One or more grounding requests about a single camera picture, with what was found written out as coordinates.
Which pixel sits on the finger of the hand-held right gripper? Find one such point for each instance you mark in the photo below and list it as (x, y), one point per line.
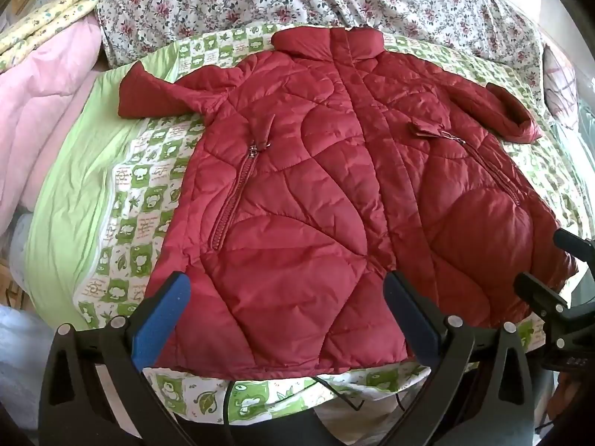
(537, 290)
(576, 241)

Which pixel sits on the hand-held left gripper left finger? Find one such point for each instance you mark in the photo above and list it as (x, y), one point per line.
(160, 318)

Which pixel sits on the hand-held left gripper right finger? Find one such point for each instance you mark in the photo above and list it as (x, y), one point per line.
(414, 323)

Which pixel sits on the red quilted jacket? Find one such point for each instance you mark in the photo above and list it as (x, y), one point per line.
(334, 195)

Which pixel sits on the pale blue cloth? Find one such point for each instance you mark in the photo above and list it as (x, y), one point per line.
(21, 348)

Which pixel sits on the green printed bedsheet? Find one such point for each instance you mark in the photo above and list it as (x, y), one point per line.
(139, 172)

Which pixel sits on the pink patterned pillow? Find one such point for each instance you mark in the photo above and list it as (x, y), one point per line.
(560, 81)

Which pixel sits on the pink blanket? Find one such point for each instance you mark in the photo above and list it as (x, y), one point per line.
(42, 111)

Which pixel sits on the yellow floral cloth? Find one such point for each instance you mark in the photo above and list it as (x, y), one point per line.
(42, 21)

